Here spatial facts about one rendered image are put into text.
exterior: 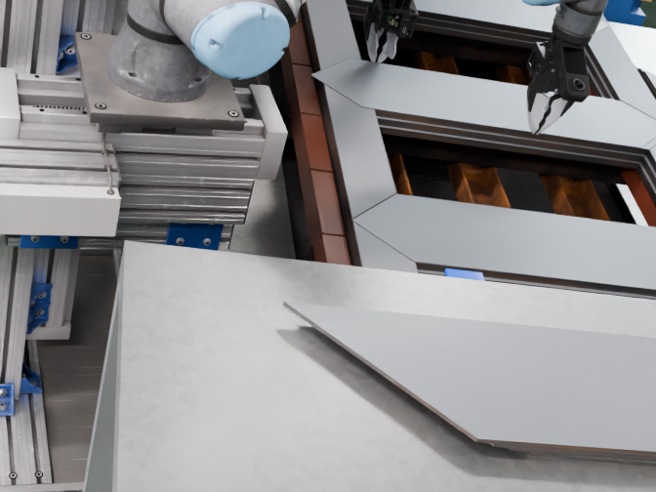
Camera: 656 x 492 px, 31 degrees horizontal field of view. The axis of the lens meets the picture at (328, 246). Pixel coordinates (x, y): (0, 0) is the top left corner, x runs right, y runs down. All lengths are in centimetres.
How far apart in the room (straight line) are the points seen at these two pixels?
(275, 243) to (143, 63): 52
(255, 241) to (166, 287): 73
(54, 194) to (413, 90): 89
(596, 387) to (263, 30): 61
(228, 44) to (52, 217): 35
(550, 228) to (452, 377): 75
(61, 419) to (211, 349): 108
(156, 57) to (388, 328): 56
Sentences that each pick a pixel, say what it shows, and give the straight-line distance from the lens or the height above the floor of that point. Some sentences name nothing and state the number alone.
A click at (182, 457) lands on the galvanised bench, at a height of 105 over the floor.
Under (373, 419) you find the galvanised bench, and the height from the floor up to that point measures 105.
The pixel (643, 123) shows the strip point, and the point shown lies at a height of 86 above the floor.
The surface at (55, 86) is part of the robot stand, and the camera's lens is 182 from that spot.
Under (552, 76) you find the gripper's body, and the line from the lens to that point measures 213.
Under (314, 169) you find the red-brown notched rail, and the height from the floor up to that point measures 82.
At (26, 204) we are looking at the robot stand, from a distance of 166.
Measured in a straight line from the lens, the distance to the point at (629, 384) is 144.
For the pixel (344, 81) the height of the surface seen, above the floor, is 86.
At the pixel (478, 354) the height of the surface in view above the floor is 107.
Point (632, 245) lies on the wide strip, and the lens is 210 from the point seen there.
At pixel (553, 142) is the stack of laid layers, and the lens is 234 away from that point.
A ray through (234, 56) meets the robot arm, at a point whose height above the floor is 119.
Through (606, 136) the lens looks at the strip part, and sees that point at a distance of 240.
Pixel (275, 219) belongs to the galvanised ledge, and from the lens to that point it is 216.
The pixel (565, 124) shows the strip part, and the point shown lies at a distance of 238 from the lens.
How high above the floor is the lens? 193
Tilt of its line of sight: 36 degrees down
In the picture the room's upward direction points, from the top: 17 degrees clockwise
